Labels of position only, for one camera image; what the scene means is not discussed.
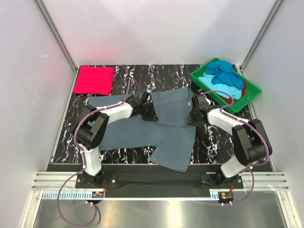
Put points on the small circuit board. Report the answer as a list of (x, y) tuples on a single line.
[(227, 195), (98, 194)]

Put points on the right small circuit board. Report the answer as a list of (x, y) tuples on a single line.
[(227, 195)]

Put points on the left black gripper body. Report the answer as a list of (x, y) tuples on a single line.
[(147, 112)]

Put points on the left small circuit board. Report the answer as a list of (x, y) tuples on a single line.
[(98, 194)]

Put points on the light blue t shirt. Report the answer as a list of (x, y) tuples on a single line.
[(223, 90)]

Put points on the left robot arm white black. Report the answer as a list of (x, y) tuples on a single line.
[(93, 121)]

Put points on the green plastic bin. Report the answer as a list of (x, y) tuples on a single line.
[(232, 106)]

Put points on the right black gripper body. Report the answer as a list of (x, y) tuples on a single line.
[(193, 118)]

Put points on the dark blue t shirt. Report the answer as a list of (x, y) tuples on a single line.
[(224, 73)]

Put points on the folded red t shirt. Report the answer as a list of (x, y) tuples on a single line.
[(94, 80)]

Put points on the grey blue t shirt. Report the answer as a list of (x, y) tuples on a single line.
[(172, 137)]

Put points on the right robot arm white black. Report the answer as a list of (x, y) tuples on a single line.
[(250, 141)]

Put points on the aluminium frame rail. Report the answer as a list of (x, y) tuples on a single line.
[(55, 185)]

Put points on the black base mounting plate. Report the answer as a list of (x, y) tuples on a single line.
[(206, 176)]

